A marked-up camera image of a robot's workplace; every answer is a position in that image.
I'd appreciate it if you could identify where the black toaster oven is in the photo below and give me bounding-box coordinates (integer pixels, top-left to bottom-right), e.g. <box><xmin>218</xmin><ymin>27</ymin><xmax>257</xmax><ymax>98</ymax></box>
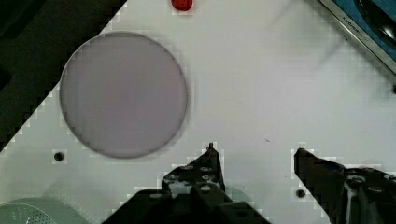
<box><xmin>317</xmin><ymin>0</ymin><xmax>396</xmax><ymax>74</ymax></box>

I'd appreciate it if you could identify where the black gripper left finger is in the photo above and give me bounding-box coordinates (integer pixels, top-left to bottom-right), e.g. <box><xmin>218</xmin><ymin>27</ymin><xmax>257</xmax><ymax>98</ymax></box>
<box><xmin>103</xmin><ymin>145</ymin><xmax>271</xmax><ymax>224</ymax></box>

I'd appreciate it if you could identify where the green perforated colander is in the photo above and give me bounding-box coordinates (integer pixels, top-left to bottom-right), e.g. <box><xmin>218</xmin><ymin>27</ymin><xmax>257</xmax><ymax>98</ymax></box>
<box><xmin>0</xmin><ymin>198</ymin><xmax>89</xmax><ymax>224</ymax></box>

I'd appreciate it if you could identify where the red toy strawberry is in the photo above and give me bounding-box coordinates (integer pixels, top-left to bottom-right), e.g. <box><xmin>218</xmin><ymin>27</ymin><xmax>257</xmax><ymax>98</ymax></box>
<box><xmin>171</xmin><ymin>0</ymin><xmax>193</xmax><ymax>11</ymax></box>

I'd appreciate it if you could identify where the round lilac plate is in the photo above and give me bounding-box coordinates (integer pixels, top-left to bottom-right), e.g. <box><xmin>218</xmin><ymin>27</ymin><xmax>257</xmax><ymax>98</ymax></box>
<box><xmin>59</xmin><ymin>32</ymin><xmax>189</xmax><ymax>159</ymax></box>

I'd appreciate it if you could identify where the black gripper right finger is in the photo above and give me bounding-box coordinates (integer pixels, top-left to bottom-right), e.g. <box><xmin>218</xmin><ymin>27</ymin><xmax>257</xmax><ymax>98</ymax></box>
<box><xmin>294</xmin><ymin>148</ymin><xmax>396</xmax><ymax>224</ymax></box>

